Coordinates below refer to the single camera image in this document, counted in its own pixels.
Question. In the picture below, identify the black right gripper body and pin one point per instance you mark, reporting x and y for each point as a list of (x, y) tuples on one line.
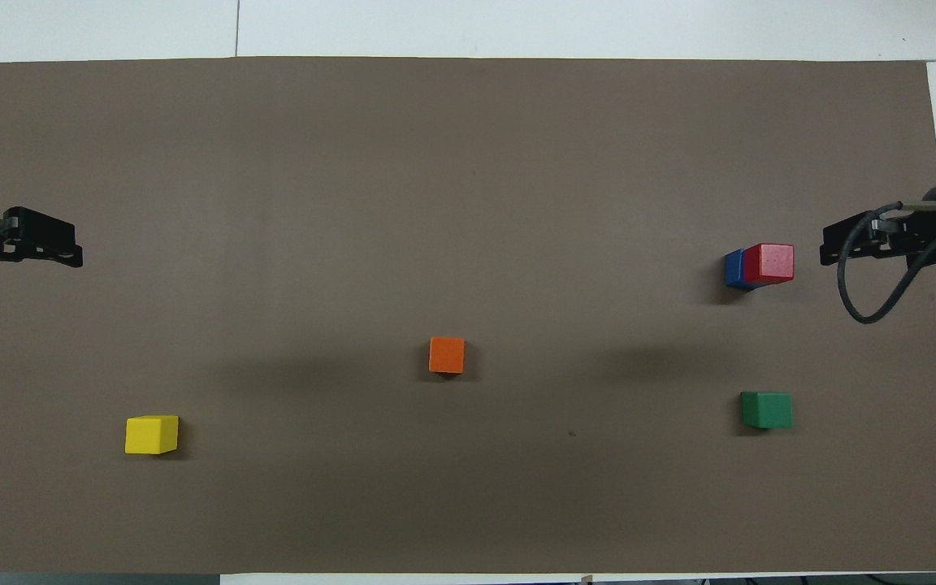
[(919, 227)]

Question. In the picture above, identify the red wooden block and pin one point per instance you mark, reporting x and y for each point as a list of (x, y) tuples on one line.
[(770, 263)]

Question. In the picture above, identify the blue wooden block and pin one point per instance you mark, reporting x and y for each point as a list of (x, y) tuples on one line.
[(734, 270)]

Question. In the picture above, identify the green wooden block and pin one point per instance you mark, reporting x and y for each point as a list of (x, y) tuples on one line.
[(767, 409)]

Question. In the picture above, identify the yellow wooden block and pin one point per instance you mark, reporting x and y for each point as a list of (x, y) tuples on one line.
[(151, 434)]

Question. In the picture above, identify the orange wooden block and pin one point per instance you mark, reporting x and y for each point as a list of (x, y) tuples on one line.
[(447, 355)]

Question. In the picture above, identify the brown paper table mat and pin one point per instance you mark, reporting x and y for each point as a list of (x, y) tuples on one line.
[(468, 146)]

